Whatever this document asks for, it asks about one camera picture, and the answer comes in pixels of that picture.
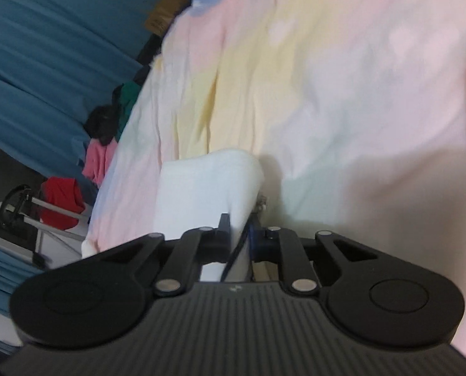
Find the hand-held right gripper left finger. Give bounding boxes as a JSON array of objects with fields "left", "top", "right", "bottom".
[{"left": 98, "top": 213, "right": 231, "bottom": 297}]

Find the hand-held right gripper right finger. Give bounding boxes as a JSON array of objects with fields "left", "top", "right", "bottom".
[{"left": 247, "top": 223, "right": 379, "bottom": 294}]

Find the white cloth garment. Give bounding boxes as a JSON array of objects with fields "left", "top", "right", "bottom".
[{"left": 154, "top": 147, "right": 266, "bottom": 283}]

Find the pink garment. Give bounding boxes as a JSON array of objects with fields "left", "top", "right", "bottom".
[{"left": 82, "top": 139, "right": 118, "bottom": 187}]

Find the green garment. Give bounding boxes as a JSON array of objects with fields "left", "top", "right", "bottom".
[{"left": 113, "top": 81, "right": 147, "bottom": 142}]

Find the pastel rainbow bed sheet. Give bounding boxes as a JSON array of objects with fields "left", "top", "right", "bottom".
[{"left": 81, "top": 0, "right": 466, "bottom": 366}]

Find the black garment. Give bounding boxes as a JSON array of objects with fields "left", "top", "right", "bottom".
[{"left": 84, "top": 105, "right": 121, "bottom": 146}]

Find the red garment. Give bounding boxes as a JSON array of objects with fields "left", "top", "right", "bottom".
[{"left": 40, "top": 177, "right": 85, "bottom": 231}]

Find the metal drying rack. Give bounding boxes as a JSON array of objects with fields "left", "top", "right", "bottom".
[{"left": 0, "top": 184, "right": 93, "bottom": 270}]

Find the brown cardboard box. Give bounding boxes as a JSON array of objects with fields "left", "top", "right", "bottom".
[{"left": 144, "top": 0, "right": 190, "bottom": 37}]

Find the blue curtain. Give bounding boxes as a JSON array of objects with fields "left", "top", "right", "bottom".
[{"left": 0, "top": 0, "right": 172, "bottom": 317}]

